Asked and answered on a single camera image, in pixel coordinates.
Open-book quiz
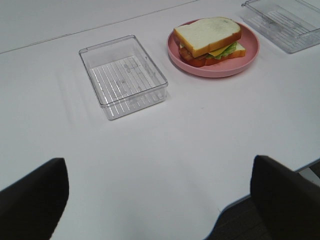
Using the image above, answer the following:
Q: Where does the left clear plastic container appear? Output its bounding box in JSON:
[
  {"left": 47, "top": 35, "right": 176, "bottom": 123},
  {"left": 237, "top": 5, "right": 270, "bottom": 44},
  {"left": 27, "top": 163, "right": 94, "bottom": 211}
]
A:
[{"left": 79, "top": 35, "right": 168, "bottom": 120}]

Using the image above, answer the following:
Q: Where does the bread slice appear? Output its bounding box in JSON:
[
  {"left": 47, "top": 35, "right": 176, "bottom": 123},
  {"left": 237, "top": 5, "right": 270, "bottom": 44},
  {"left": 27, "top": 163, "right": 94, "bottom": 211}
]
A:
[
  {"left": 173, "top": 17, "right": 242, "bottom": 58},
  {"left": 178, "top": 41, "right": 247, "bottom": 68}
]

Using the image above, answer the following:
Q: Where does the clear plastic container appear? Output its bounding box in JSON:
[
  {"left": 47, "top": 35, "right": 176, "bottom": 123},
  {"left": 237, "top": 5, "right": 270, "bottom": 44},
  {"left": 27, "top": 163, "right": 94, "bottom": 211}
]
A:
[
  {"left": 241, "top": 0, "right": 320, "bottom": 54},
  {"left": 79, "top": 35, "right": 168, "bottom": 120}
]

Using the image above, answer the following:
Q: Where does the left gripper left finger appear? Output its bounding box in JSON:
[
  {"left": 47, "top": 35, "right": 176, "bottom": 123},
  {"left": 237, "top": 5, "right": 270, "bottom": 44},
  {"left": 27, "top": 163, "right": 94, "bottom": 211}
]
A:
[{"left": 0, "top": 158, "right": 69, "bottom": 240}]

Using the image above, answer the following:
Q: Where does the yellow cheese slice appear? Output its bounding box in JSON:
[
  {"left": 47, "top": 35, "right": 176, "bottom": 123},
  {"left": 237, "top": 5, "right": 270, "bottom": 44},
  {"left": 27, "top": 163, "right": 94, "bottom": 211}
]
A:
[{"left": 209, "top": 44, "right": 230, "bottom": 57}]

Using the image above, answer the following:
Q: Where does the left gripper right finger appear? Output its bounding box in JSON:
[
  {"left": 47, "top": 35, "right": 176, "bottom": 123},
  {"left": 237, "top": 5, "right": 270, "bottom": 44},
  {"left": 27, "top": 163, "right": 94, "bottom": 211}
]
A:
[{"left": 250, "top": 155, "right": 320, "bottom": 240}]

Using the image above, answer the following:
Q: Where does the bacon strip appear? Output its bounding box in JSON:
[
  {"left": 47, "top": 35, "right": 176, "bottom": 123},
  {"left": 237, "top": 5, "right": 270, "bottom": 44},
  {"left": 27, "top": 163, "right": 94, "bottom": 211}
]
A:
[{"left": 178, "top": 47, "right": 207, "bottom": 68}]

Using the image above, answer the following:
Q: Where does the pink round plate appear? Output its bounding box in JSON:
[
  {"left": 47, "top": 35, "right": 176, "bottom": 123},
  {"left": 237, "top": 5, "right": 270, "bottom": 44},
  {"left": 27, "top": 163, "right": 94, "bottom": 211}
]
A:
[{"left": 167, "top": 23, "right": 260, "bottom": 78}]

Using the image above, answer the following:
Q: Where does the green lettuce leaf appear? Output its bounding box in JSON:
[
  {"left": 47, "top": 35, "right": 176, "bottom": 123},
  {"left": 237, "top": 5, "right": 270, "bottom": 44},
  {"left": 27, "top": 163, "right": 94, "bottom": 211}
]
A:
[{"left": 179, "top": 41, "right": 238, "bottom": 61}]

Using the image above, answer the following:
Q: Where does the right clear plastic container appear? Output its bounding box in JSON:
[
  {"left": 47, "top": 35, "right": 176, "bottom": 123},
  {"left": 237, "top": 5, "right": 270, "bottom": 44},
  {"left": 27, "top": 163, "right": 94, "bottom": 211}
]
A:
[{"left": 241, "top": 0, "right": 320, "bottom": 54}]

